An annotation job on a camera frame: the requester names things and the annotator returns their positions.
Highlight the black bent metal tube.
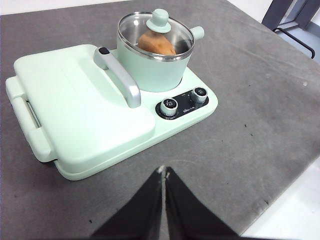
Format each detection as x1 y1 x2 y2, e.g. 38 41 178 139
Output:
272 27 316 60

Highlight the dark metal frame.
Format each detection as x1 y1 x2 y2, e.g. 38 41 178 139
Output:
261 0 320 31

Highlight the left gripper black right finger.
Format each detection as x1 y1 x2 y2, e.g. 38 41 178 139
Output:
163 166 238 238

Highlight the mint green steamer pot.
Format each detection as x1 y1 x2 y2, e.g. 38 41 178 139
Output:
116 12 205 93

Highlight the glass lid with green knob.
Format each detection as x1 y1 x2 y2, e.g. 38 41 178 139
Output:
117 8 196 61

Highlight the mint green breakfast machine base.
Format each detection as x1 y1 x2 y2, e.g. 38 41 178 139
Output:
52 48 219 181

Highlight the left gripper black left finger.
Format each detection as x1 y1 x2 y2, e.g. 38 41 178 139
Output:
92 166 165 238

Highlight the brown potato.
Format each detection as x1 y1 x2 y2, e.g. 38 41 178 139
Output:
138 31 177 56

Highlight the silver griddle cover handle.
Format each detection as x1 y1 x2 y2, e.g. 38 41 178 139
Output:
93 46 142 109

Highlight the mint green griddle cover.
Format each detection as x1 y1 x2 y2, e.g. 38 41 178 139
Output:
5 44 156 168

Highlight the silver control knob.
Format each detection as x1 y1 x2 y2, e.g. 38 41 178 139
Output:
159 98 179 116
191 86 208 103

